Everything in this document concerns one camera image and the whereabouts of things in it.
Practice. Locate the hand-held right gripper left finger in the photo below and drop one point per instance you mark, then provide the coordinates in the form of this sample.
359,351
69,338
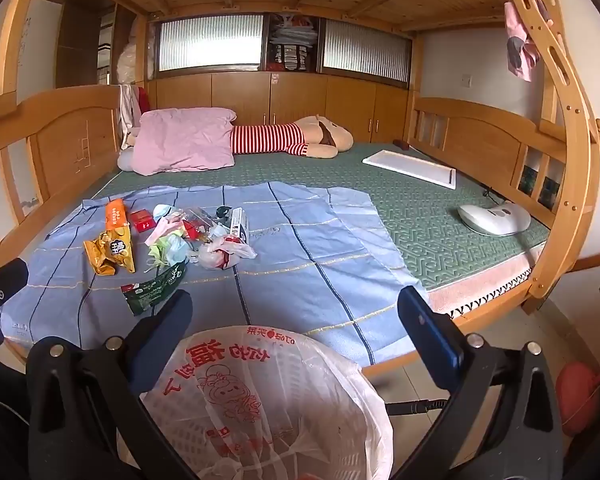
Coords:
166,332

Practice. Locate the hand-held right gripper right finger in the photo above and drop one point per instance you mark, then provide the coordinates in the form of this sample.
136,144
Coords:
427,332

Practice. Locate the green snack wrapper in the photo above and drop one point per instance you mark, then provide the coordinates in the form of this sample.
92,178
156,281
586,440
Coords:
152,287

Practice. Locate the pastel wrappers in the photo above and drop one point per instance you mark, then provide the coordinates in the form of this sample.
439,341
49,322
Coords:
170,254

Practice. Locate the gold snack packet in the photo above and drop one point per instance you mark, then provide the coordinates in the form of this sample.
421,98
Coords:
111,252

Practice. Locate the white red plastic bag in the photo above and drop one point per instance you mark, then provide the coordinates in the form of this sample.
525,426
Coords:
225,255

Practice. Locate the pink plastic bag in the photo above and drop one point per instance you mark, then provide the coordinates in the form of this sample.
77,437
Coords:
161,231

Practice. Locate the small red packet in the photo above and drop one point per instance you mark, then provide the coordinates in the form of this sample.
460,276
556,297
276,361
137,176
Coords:
196,234

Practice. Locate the white mesh trash bin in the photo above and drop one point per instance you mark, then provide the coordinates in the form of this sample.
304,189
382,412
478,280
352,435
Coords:
332,385

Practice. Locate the blue face mask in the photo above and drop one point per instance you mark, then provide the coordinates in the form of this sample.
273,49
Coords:
164,211

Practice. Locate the orange snack packet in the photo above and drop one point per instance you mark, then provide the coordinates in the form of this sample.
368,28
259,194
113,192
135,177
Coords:
116,215

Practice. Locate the white black cardboard box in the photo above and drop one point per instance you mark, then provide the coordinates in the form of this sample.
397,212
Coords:
239,224

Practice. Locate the small black object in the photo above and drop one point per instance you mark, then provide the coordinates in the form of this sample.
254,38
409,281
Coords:
223,212

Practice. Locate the pale pink fringed blanket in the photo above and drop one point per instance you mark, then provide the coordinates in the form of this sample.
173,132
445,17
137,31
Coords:
485,280

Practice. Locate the green patterned mat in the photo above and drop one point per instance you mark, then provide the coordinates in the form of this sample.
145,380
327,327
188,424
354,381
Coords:
420,220

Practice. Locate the white handheld vacuum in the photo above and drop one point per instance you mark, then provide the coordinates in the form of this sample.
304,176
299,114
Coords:
495,217

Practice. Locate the blue striped cloth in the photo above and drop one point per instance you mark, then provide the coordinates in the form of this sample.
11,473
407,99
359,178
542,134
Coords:
290,260

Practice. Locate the red plastic round object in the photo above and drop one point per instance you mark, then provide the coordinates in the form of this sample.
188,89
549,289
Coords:
580,395

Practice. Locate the white flat board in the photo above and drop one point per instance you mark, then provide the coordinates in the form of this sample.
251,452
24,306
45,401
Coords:
410,167

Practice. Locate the pale blue pillow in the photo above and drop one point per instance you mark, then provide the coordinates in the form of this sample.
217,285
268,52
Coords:
126,161

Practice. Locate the pink pillow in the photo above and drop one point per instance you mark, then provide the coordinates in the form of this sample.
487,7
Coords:
185,140

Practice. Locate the white hanging cloth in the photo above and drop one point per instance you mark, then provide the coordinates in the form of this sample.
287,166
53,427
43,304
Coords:
127,110

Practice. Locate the plush toy with striped shirt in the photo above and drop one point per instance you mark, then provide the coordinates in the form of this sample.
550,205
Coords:
270,139

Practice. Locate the red cloth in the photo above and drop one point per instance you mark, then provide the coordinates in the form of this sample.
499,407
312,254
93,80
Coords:
143,100

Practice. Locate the brown wooden shelf unit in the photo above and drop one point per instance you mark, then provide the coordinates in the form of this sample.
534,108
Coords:
80,45

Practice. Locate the white wrapped bundle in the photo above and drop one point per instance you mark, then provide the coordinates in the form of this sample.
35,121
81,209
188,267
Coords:
128,62

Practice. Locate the dark striped storage bag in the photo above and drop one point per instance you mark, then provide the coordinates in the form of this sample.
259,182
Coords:
290,57

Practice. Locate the pink hanging garment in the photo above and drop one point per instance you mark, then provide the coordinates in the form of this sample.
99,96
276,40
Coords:
520,45

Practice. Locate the wooden bunk bed frame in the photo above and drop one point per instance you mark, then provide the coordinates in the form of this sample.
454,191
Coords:
70,145

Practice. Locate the wooden wall cabinet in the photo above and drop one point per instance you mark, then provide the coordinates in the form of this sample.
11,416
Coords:
240,95

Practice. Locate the wall socket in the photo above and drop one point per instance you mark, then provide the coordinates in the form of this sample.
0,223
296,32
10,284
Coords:
466,80

